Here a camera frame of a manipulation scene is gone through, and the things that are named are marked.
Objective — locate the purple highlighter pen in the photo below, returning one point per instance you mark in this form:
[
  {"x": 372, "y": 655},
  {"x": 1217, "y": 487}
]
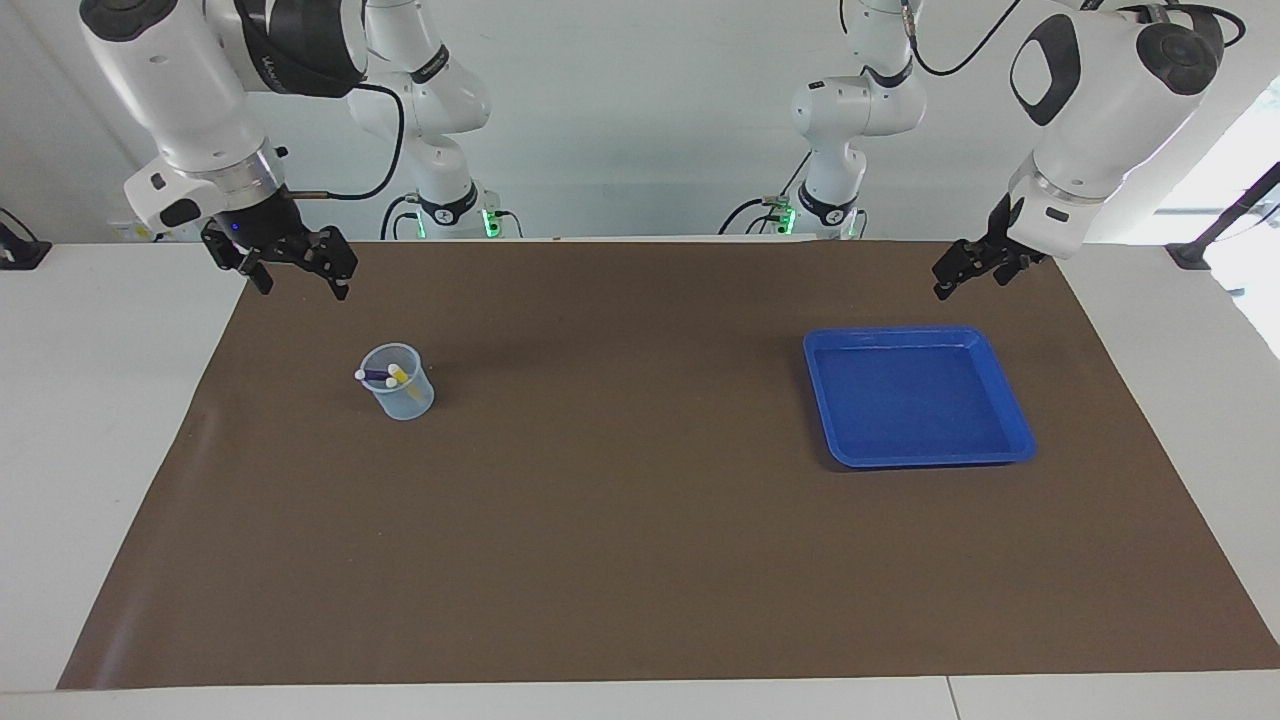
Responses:
[{"x": 372, "y": 376}]

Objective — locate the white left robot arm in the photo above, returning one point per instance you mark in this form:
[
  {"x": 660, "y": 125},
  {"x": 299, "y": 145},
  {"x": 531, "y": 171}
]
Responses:
[{"x": 1090, "y": 100}]

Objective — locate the brown table mat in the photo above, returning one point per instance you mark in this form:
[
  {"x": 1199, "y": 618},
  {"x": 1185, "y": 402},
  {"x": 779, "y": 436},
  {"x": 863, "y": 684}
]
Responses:
[{"x": 640, "y": 550}]

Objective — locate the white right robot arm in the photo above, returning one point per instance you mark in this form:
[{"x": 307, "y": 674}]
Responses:
[{"x": 190, "y": 80}]

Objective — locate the blue plastic tray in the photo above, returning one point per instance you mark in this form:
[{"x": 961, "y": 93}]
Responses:
[{"x": 900, "y": 445}]

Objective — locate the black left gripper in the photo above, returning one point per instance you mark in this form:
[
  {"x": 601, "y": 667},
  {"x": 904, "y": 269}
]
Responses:
[{"x": 1003, "y": 240}]

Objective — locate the clear plastic cup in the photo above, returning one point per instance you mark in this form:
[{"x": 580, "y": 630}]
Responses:
[{"x": 405, "y": 402}]

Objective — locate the yellow highlighter pen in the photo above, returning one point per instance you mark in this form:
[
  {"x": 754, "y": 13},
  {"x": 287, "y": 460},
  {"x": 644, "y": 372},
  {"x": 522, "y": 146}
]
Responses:
[{"x": 398, "y": 374}]

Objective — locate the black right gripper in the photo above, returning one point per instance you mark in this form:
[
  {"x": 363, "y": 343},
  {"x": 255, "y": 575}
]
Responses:
[{"x": 265, "y": 225}]

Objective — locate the black clamp stand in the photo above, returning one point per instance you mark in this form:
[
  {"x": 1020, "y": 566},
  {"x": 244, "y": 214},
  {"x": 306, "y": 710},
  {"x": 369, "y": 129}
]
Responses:
[{"x": 1225, "y": 215}]

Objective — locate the black table bracket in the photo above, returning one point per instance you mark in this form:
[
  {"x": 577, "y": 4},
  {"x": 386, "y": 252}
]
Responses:
[{"x": 20, "y": 252}]

